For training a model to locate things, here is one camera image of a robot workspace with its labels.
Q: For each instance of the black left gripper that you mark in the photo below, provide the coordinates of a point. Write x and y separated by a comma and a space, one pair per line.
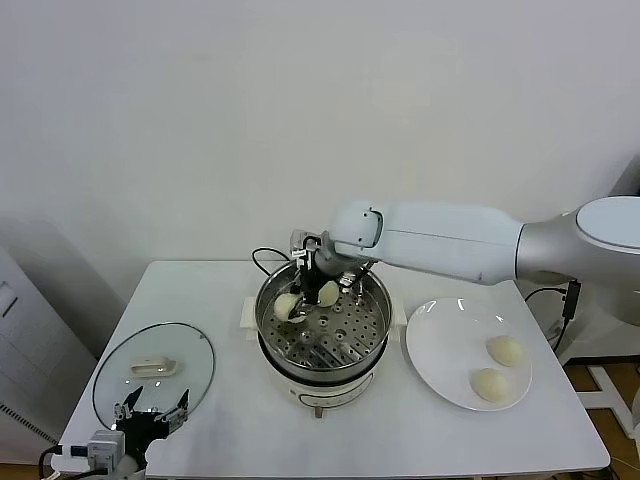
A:
140, 427

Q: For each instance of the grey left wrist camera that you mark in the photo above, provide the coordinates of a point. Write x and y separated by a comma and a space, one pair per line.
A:
102, 447

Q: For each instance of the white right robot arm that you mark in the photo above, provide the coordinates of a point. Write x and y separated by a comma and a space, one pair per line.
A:
440, 235

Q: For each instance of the stainless steel steamer basket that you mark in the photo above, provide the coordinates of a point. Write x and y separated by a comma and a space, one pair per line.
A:
350, 340

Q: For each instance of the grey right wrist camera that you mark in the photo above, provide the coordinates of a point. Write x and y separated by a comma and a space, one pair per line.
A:
302, 239

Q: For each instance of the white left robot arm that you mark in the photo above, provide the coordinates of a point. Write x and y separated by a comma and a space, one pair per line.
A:
125, 467

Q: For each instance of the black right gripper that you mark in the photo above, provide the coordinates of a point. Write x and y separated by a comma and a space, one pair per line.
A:
312, 282

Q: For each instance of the black power adapter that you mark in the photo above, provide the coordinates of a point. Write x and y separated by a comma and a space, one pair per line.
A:
571, 300

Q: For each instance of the white metal floor frame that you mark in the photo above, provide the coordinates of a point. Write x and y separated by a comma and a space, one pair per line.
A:
607, 387

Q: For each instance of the white cabinet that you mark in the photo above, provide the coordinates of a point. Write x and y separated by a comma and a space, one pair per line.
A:
30, 350

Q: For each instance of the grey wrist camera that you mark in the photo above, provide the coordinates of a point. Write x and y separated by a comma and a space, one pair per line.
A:
302, 239
102, 447

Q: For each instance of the white electric cooking pot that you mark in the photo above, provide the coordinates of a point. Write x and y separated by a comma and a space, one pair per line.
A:
325, 392

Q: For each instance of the white steamed baozi bun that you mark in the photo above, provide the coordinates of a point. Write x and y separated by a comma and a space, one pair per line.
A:
284, 305
505, 350
491, 385
330, 294

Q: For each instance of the white round plate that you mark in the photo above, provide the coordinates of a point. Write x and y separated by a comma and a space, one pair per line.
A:
450, 350

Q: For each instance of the round glass pot lid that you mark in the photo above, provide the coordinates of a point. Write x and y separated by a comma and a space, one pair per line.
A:
150, 367

